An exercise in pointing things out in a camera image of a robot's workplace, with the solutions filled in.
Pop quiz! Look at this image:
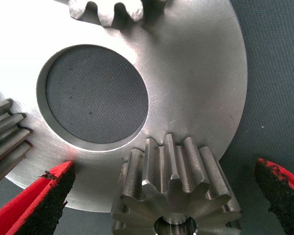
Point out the small steel gear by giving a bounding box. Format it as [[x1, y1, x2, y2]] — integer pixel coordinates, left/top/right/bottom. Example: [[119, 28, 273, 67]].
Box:
[[68, 0, 167, 27], [0, 89, 32, 189]]

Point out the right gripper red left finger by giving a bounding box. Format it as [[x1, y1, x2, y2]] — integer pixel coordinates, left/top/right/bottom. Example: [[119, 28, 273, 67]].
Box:
[[0, 160, 76, 235]]

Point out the large steel gear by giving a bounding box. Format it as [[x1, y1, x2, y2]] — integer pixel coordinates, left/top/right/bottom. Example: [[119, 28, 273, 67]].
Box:
[[111, 133, 243, 235]]

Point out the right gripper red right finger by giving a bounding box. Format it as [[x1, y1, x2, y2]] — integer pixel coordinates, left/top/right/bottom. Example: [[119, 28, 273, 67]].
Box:
[[253, 158, 294, 235]]

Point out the round metal plate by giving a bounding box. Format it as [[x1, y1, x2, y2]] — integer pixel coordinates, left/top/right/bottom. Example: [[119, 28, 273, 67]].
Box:
[[0, 0, 248, 213]]

